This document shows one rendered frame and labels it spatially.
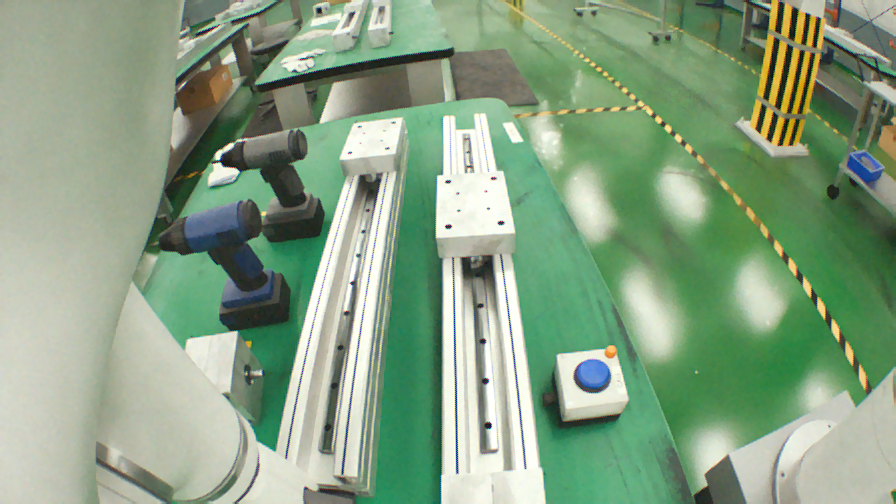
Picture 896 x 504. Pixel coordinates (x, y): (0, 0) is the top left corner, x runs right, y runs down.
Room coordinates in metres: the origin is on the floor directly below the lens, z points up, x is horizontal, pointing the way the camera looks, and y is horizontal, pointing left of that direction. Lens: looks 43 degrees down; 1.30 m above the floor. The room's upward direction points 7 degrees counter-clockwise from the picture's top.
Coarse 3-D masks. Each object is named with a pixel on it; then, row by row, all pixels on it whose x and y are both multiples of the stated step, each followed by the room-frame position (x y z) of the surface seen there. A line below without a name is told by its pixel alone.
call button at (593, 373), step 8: (592, 360) 0.26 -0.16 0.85; (600, 360) 0.26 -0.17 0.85; (584, 368) 0.25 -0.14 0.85; (592, 368) 0.25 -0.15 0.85; (600, 368) 0.25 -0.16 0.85; (608, 368) 0.24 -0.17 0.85; (584, 376) 0.24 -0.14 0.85; (592, 376) 0.24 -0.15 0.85; (600, 376) 0.23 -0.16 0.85; (608, 376) 0.23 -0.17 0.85; (584, 384) 0.23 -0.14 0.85; (592, 384) 0.23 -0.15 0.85; (600, 384) 0.22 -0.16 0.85
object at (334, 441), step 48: (384, 192) 0.65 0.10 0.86; (336, 240) 0.53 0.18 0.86; (384, 240) 0.52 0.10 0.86; (336, 288) 0.45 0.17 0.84; (384, 288) 0.44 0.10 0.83; (336, 336) 0.36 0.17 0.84; (384, 336) 0.38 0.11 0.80; (336, 384) 0.28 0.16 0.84; (288, 432) 0.20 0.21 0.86; (336, 432) 0.21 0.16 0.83; (336, 480) 0.15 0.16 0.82
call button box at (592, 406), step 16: (576, 352) 0.28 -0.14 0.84; (592, 352) 0.28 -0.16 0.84; (560, 368) 0.26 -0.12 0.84; (576, 368) 0.26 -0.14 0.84; (560, 384) 0.24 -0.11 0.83; (576, 384) 0.24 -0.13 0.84; (608, 384) 0.23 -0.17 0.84; (624, 384) 0.22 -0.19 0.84; (544, 400) 0.24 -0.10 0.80; (560, 400) 0.23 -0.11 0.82; (576, 400) 0.22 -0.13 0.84; (592, 400) 0.21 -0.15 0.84; (608, 400) 0.21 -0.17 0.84; (624, 400) 0.20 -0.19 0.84; (560, 416) 0.22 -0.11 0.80; (576, 416) 0.21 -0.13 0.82; (592, 416) 0.20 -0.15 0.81; (608, 416) 0.20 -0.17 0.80
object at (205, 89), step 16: (336, 0) 3.93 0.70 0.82; (224, 64) 4.01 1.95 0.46; (192, 80) 3.75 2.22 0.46; (208, 80) 3.52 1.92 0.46; (224, 80) 3.83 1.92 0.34; (176, 96) 3.45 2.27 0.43; (192, 96) 3.46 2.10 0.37; (208, 96) 3.48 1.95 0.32; (192, 112) 3.46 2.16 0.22; (880, 144) 2.18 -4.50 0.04
